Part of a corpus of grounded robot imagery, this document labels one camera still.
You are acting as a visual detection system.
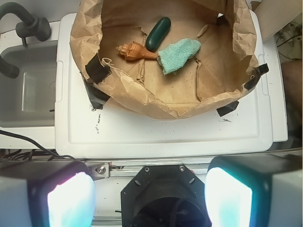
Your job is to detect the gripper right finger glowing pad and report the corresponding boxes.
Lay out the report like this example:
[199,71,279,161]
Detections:
[205,155,303,227]

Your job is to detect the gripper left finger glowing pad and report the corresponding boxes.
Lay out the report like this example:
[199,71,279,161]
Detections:
[0,161,96,227]

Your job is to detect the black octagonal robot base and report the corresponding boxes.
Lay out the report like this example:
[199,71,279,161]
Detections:
[121,165,212,227]

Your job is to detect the orange conch shell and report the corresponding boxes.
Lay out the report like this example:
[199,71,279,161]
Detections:
[116,41,158,61]

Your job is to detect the grey sink basin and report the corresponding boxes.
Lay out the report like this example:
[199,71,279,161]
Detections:
[0,41,57,128]

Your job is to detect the crumpled brown paper bag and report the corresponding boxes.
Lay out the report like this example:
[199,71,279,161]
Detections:
[70,0,268,120]

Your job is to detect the teal knitted cloth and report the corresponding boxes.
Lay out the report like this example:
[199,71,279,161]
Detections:
[157,38,201,75]

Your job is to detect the dark grey faucet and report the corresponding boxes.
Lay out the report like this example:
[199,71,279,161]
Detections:
[0,0,52,79]

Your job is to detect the dark green oval object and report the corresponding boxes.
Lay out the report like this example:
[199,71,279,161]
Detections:
[145,17,171,52]

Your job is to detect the black cable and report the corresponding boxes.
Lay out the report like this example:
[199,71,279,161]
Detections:
[0,129,79,162]

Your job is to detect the aluminium extrusion rail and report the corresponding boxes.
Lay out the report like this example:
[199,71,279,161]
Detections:
[84,157,215,179]

